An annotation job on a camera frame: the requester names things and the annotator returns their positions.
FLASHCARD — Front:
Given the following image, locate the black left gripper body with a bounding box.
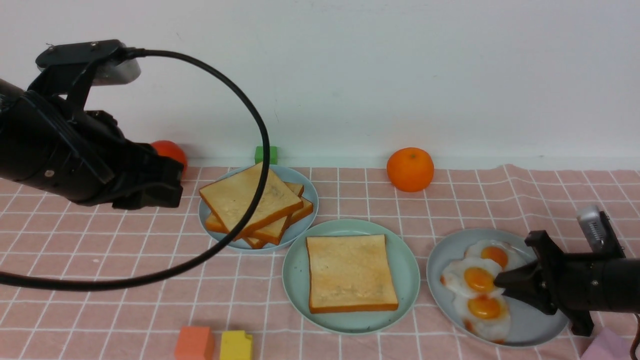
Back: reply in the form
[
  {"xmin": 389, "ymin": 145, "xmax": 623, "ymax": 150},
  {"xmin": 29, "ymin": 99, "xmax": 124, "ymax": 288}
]
[{"xmin": 0, "ymin": 90, "xmax": 185, "ymax": 210}]

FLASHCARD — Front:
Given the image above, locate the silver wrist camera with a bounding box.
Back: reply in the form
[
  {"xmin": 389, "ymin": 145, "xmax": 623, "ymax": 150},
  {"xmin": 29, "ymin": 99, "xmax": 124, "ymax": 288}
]
[
  {"xmin": 35, "ymin": 39, "xmax": 142, "ymax": 87},
  {"xmin": 576, "ymin": 205, "xmax": 626, "ymax": 259}
]

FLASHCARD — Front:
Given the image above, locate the green foam cube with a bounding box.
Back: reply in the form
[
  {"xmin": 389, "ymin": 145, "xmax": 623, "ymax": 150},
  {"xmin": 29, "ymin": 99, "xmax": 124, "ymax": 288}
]
[{"xmin": 254, "ymin": 145, "xmax": 279, "ymax": 165}]

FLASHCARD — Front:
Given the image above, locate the yellow foam cube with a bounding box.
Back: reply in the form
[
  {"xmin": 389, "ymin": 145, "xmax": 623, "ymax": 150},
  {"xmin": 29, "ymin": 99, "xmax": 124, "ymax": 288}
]
[{"xmin": 219, "ymin": 330, "xmax": 254, "ymax": 360}]

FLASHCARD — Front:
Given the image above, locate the blue-grey egg plate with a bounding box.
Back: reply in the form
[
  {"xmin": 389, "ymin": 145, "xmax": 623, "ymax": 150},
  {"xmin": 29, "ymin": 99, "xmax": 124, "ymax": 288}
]
[{"xmin": 426, "ymin": 228, "xmax": 569, "ymax": 347}]

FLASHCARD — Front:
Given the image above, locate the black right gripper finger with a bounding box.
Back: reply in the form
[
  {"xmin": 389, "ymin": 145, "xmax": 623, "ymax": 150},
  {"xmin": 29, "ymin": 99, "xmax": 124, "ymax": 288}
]
[{"xmin": 494, "ymin": 262, "xmax": 548, "ymax": 315}]

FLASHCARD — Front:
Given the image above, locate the orange fruit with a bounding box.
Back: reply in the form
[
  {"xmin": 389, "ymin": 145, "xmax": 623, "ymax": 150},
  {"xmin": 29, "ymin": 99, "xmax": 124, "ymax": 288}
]
[{"xmin": 386, "ymin": 146, "xmax": 435, "ymax": 193}]

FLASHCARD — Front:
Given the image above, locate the pink checkered tablecloth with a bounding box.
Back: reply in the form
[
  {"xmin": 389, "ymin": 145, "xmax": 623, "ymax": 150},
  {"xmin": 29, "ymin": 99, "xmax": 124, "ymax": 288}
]
[{"xmin": 0, "ymin": 165, "xmax": 640, "ymax": 360}]

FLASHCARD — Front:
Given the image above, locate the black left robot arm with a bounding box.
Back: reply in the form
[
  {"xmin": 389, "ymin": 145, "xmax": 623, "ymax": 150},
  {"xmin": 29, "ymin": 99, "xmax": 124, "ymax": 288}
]
[{"xmin": 0, "ymin": 81, "xmax": 185, "ymax": 211}]

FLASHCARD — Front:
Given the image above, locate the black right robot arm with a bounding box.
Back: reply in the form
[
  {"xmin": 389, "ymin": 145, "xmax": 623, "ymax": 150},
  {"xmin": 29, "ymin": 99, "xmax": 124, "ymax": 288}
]
[{"xmin": 494, "ymin": 230, "xmax": 640, "ymax": 337}]

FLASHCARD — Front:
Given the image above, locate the fried egg back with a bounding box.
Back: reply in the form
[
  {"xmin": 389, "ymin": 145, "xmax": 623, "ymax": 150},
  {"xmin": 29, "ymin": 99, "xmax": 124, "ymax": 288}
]
[{"xmin": 464, "ymin": 239, "xmax": 526, "ymax": 272}]

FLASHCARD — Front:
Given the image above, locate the black left camera cable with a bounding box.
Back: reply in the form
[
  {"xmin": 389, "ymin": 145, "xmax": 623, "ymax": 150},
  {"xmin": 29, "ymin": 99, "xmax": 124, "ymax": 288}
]
[{"xmin": 0, "ymin": 48, "xmax": 271, "ymax": 292}]

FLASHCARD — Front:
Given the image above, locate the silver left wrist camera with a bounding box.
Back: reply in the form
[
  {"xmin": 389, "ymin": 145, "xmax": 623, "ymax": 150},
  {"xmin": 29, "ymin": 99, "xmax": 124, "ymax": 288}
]
[{"xmin": 35, "ymin": 39, "xmax": 142, "ymax": 87}]

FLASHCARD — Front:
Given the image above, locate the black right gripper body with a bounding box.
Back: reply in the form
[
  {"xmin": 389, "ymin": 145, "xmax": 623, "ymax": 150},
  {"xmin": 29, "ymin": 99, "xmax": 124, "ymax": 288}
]
[{"xmin": 525, "ymin": 230, "xmax": 601, "ymax": 337}]

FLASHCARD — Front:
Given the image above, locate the mint green centre plate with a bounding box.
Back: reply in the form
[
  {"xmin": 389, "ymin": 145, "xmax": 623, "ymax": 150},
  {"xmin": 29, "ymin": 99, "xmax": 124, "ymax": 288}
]
[{"xmin": 282, "ymin": 219, "xmax": 421, "ymax": 335}]

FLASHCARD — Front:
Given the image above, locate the fried egg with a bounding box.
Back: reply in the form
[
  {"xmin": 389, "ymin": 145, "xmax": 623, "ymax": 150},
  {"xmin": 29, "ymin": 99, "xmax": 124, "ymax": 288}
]
[
  {"xmin": 464, "ymin": 239, "xmax": 526, "ymax": 272},
  {"xmin": 439, "ymin": 257, "xmax": 505, "ymax": 299},
  {"xmin": 453, "ymin": 295, "xmax": 512, "ymax": 344}
]

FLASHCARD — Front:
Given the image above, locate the pink foam cube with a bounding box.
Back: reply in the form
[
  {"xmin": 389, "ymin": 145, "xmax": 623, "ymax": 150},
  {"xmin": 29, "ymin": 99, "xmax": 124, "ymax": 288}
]
[{"xmin": 580, "ymin": 327, "xmax": 631, "ymax": 360}]

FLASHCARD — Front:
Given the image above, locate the toast slice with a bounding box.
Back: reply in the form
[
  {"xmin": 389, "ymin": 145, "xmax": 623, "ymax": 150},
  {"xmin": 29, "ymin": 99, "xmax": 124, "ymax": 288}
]
[
  {"xmin": 205, "ymin": 182, "xmax": 314, "ymax": 245},
  {"xmin": 305, "ymin": 234, "xmax": 399, "ymax": 314},
  {"xmin": 199, "ymin": 162, "xmax": 303, "ymax": 239},
  {"xmin": 243, "ymin": 237, "xmax": 269, "ymax": 249}
]

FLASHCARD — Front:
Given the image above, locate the fried egg front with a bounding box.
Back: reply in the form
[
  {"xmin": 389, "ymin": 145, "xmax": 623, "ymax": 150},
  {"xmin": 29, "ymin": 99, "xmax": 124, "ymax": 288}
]
[{"xmin": 453, "ymin": 295, "xmax": 512, "ymax": 344}]

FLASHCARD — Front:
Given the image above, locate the orange foam cube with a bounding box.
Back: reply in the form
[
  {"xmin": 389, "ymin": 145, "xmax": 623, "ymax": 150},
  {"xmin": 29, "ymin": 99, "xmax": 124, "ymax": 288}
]
[{"xmin": 174, "ymin": 326, "xmax": 215, "ymax": 360}]

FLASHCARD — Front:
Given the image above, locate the red persimmon fruit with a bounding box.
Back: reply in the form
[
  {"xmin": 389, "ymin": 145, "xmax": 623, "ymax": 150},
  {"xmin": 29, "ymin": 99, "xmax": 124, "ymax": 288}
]
[{"xmin": 150, "ymin": 140, "xmax": 188, "ymax": 173}]

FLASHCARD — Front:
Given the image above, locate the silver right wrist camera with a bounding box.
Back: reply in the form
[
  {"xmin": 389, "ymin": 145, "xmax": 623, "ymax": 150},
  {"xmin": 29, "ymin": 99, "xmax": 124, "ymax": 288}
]
[{"xmin": 576, "ymin": 205, "xmax": 626, "ymax": 259}]

